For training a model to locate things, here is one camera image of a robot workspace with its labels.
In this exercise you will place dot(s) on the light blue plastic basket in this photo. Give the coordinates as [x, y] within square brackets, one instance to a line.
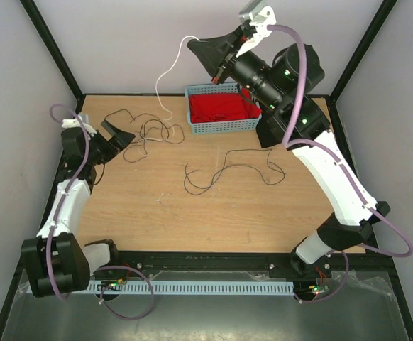
[219, 126]

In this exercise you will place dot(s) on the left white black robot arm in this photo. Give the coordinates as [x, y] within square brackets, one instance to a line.
[54, 261]

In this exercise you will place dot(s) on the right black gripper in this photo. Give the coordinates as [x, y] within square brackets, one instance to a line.
[213, 51]

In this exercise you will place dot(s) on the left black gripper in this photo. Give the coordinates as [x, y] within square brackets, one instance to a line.
[122, 139]

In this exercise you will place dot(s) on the light blue slotted cable duct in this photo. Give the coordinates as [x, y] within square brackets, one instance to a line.
[193, 288]

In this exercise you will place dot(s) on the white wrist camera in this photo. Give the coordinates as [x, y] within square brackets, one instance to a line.
[257, 15]
[82, 121]

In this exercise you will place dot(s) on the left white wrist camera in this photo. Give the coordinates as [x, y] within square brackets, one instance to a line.
[82, 121]

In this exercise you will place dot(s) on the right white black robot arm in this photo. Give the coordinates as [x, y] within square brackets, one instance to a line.
[297, 123]

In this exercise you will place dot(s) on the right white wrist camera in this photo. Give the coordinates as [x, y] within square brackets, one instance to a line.
[257, 15]

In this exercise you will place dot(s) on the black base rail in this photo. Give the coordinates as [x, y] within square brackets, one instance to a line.
[277, 265]

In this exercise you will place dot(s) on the red cloth in basket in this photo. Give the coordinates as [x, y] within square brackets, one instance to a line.
[205, 108]

